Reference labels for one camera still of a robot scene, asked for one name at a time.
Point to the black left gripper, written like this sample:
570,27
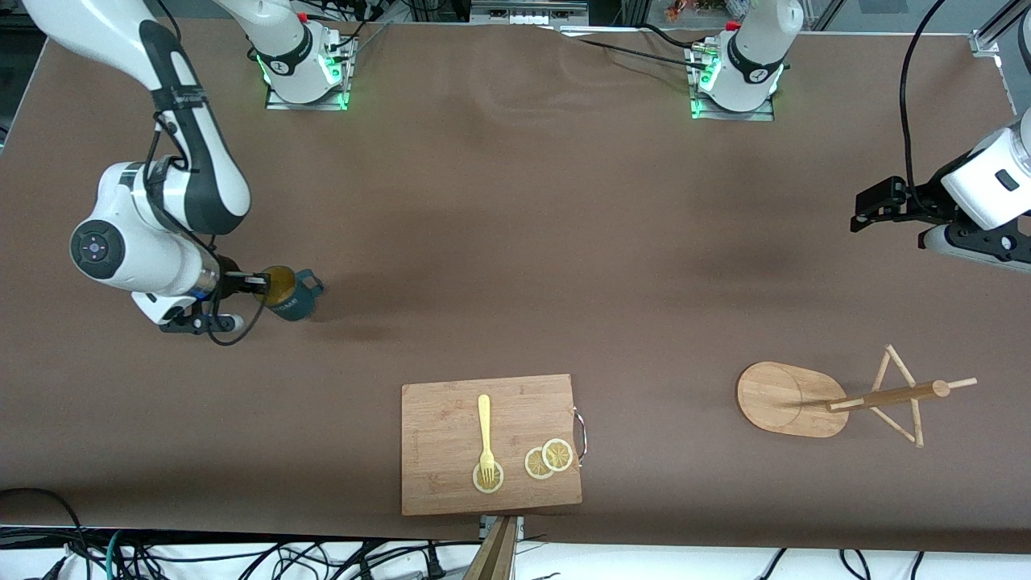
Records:
925,201

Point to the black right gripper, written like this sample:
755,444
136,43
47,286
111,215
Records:
228,283

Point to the teal mug yellow inside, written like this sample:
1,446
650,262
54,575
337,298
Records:
302,302

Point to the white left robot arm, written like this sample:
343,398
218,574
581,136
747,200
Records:
757,56

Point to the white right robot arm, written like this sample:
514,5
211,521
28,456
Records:
129,250

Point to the wooden cup rack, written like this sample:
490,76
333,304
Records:
781,399

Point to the wooden cutting board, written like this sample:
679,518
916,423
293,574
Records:
443,435

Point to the yellow plastic fork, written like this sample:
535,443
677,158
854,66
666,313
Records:
484,419

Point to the colourful small items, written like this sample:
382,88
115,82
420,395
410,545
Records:
681,10

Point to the lemon slice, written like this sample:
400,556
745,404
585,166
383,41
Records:
496,482
557,455

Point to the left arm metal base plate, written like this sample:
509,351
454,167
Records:
733,116

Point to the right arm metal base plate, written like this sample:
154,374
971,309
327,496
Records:
306,105

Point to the aluminium corner post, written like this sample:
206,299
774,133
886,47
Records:
984,44

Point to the small metal bracket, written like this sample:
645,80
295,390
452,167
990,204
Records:
486,525

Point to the aluminium frame structure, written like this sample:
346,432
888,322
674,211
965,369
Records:
527,14

